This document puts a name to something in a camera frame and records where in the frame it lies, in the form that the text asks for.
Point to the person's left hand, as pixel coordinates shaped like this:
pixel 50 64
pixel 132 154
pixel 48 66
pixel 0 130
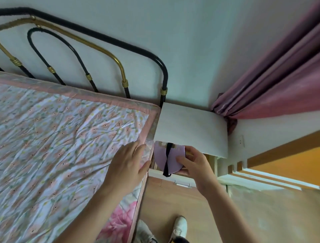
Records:
pixel 125 167

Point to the person's right hand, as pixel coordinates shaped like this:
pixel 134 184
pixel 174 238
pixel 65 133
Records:
pixel 202 172

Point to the person's left thumb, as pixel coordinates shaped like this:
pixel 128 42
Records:
pixel 145 167

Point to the person's right thumb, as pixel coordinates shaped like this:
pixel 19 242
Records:
pixel 182 160

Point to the person's left forearm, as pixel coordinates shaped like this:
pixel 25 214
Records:
pixel 100 215

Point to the person's right forearm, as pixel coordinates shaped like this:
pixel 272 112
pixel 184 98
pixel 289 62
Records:
pixel 227 217

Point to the white bedside table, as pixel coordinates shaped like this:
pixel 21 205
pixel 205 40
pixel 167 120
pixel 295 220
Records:
pixel 192 127

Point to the pink rose print mattress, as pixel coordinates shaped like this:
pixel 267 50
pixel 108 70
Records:
pixel 120 222

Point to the person's white shoe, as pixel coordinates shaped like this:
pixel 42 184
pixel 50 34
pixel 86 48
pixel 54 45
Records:
pixel 180 225

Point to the floral quilt with pink border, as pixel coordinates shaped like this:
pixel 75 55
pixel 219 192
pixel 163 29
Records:
pixel 62 140

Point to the orange wooden panel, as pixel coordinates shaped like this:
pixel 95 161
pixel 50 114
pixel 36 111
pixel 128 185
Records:
pixel 290 160

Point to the black and gold metal headboard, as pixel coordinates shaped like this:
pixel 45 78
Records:
pixel 117 58

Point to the pink curtain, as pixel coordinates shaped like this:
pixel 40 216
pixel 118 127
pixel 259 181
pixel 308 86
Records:
pixel 280 82

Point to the white wall socket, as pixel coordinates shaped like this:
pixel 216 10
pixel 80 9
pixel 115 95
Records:
pixel 241 142

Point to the white wooden frame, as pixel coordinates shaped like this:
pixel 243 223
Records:
pixel 262 176

